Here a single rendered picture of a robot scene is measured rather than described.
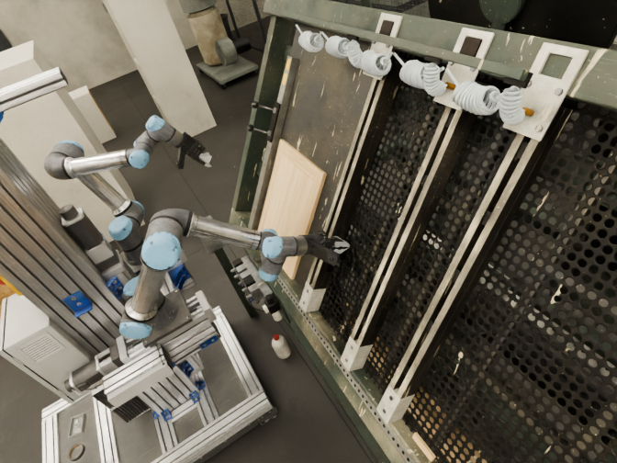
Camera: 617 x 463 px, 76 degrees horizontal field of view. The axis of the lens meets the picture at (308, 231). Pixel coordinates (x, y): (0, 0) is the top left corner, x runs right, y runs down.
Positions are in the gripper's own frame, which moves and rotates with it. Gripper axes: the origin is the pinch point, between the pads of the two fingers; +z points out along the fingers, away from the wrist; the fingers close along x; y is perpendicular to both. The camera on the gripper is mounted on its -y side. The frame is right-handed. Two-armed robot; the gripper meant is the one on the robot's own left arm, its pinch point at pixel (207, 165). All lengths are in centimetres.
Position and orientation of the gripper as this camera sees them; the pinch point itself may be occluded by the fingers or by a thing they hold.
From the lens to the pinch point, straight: 210.5
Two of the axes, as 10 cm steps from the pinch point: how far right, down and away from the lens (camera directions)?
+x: -4.7, -5.1, 7.2
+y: 6.5, -7.5, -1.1
